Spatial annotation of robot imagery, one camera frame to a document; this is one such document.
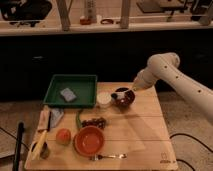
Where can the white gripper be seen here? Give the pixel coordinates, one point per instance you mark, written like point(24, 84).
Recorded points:
point(130, 89)

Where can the white handled dish brush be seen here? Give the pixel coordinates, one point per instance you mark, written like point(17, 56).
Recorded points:
point(118, 95)

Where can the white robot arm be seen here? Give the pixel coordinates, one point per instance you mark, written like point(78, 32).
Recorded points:
point(165, 67)

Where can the purple bowl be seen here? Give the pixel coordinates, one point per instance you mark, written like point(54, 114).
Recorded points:
point(127, 101)

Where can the orange bowl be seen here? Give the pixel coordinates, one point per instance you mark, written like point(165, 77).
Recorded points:
point(89, 141)

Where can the white cup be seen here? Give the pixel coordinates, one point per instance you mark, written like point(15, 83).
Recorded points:
point(103, 99)

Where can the bunch of dark grapes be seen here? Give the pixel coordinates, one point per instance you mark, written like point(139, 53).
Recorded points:
point(98, 122)

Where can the green plastic tray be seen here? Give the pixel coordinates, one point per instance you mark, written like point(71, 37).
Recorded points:
point(83, 86)

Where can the grey sponge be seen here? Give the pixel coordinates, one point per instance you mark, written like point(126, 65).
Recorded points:
point(68, 95)

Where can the green chili pepper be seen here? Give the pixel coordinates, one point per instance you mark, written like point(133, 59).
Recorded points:
point(78, 120)

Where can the silver fork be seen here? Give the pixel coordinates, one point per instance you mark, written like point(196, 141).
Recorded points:
point(99, 157)

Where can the grey folded cloth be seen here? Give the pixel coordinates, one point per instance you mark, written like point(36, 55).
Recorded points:
point(56, 116)

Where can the red small dish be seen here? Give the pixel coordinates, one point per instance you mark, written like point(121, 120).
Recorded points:
point(85, 21)

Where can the orange fruit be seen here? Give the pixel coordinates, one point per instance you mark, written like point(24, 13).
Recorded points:
point(63, 136)

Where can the wooden cutting board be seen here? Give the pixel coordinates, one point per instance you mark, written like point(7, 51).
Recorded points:
point(43, 120)

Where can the dark small cup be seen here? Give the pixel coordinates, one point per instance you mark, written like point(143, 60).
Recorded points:
point(45, 151)

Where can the yellow banana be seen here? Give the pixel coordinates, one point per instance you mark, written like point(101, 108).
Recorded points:
point(36, 152)

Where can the black pole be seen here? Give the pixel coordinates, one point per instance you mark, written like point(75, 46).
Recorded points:
point(16, 159)

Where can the black office chair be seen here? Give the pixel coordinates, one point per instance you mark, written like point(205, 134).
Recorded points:
point(30, 12)

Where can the dark ring object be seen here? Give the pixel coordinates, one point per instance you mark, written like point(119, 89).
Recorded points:
point(107, 21)

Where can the black handled knife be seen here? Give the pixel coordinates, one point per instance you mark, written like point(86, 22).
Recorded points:
point(49, 121)

